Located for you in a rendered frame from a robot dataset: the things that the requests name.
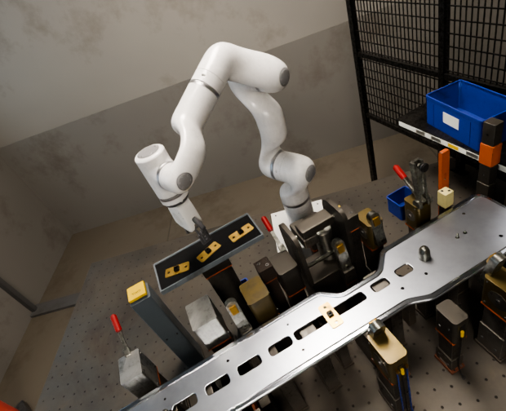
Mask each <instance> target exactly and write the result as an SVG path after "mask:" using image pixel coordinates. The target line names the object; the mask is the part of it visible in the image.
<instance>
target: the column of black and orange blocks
mask: <svg viewBox="0 0 506 411"><path fill-rule="evenodd" d="M503 128H504V121H502V120H500V119H497V118H494V117H491V118H489V119H487V120H485V121H484V122H483V130H482V142H481V143H480V151H479V160H478V162H479V163H480V164H479V172H478V180H477V186H476V194H482V195H485V196H487V197H490V198H492V199H495V192H496V185H497V181H496V177H497V170H498V164H499V162H500V156H501V150H502V144H503V143H501V140H502V134H503Z"/></svg>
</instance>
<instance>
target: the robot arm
mask: <svg viewBox="0 0 506 411"><path fill-rule="evenodd" d="M289 79H290V73H289V69H288V67H287V66H286V64H285V63H284V62H282V61H281V60H280V59H279V58H277V57H275V56H273V55H269V54H266V53H263V52H259V51H253V50H250V49H246V48H243V47H240V46H236V45H233V44H231V43H228V42H217V43H216V44H214V45H212V46H211V47H210V48H209V49H208V50H207V51H206V53H205V55H204V56H203V57H202V60H201V62H200V63H199V65H198V67H197V69H196V71H195V73H194V75H193V77H192V79H191V80H190V82H189V84H188V86H187V88H186V90H185V92H184V94H183V96H182V98H181V100H180V102H179V104H178V106H177V108H176V109H175V111H174V114H173V116H172V119H171V126H172V128H173V130H174V131H175V132H176V133H177V134H179V135H180V149H179V151H178V153H177V156H176V158H175V160H174V161H172V160H171V158H170V156H169V155H168V153H167V151H166V149H165V148H164V146H163V145H161V144H153V145H150V146H148V147H146V148H144V149H142V150H141V151H140V152H139V153H138V154H137V155H136V156H135V163H136V165H137V166H138V167H139V168H140V170H141V172H142V173H143V175H144V177H145V178H146V179H147V181H148V182H149V184H150V186H151V188H152V189H153V190H154V192H155V193H156V195H157V196H158V199H159V200H160V202H161V203H162V204H163V205H164V206H166V207H167V208H168V210H169V211H170V212H171V215H172V217H173V218H174V220H175V221H176V222H177V223H178V224H179V225H180V226H181V227H182V228H184V230H185V231H186V233H187V234H189V233H191V232H193V231H195V232H196V233H197V234H198V238H199V239H200V241H201V243H202V244H203V245H205V244H206V243H207V242H208V241H209V240H210V239H211V236H210V235H209V233H208V231H207V230H206V227H205V226H204V225H203V224H202V219H201V217H200V215H199V213H198V212H197V210H196V209H195V207H194V206H193V204H192V202H191V201H190V200H189V199H188V196H189V189H190V188H191V187H192V185H193V183H194V181H195V180H196V178H197V176H198V174H199V172H200V170H201V168H202V165H203V162H204V160H205V156H206V145H205V140H204V138H203V135H202V129H203V127H204V125H205V123H206V121H207V119H208V117H209V116H210V114H211V111H212V109H213V108H214V107H215V104H216V102H217V100H218V98H219V97H220V94H221V92H222V91H223V89H224V87H225V85H226V83H227V82H228V84H229V87H230V89H231V91H232V92H233V93H234V95H235V96H236V97H237V98H238V99H239V100H240V101H241V102H242V103H243V104H244V105H245V106H246V107H247V109H248V110H249V111H250V112H251V114H252V115H253V117H254V119H255V121H256V124H257V126H258V129H259V131H260V136H261V152H260V159H259V167H260V170H261V172H262V173H263V174H264V175H265V176H267V177H269V178H270V179H276V180H278V181H281V182H284V184H283V185H282V186H281V187H280V198H281V200H282V204H283V206H284V209H285V211H286V215H287V219H286V222H285V225H286V226H287V227H288V228H289V229H290V226H289V225H290V224H291V223H294V222H295V221H297V220H298V219H301V218H304V217H306V216H308V215H309V214H311V213H313V212H318V211H316V210H314V209H313V205H312V202H311V199H310V196H309V193H308V185H309V184H310V182H311V181H312V180H313V177H314V176H315V174H316V167H315V165H314V163H313V161H312V160H311V159H310V158H309V157H306V156H304V155H301V154H298V153H293V152H288V151H283V150H282V149H281V148H280V145H281V144H282V143H283V142H284V141H285V139H286V136H287V128H286V120H285V117H284V114H283V111H282V108H281V106H280V105H279V103H278V102H277V101H276V100H275V99H274V98H273V97H272V96H271V95H269V94H268V93H275V92H279V91H282V90H283V89H284V88H285V87H286V85H287V84H288V82H289ZM194 224H196V225H197V226H196V227H194ZM197 228H200V232H199V231H198V230H197ZM290 230H291V229H290Z"/></svg>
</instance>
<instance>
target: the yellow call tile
mask: <svg viewBox="0 0 506 411"><path fill-rule="evenodd" d="M146 294H147V291H146V287H145V283H144V281H141V282H139V283H137V284H136V285H133V286H132V287H130V288H129V289H127V295H128V301H129V303H133V302H134V301H136V300H138V299H140V298H142V297H144V296H145V295H146Z"/></svg>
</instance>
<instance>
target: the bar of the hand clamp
mask: <svg viewBox="0 0 506 411"><path fill-rule="evenodd" d="M409 165H410V170H411V178H412V183H413V188H414V193H415V199H416V200H418V201H419V202H420V203H421V209H423V203H422V198H421V195H423V197H424V198H425V199H426V202H427V203H428V205H429V204H430V201H429V195H428V186H427V180H426V175H425V172H426V171H427V170H428V168H429V165H428V163H424V160H423V159H421V158H419V157H417V158H416V159H415V160H413V161H410V162H409Z"/></svg>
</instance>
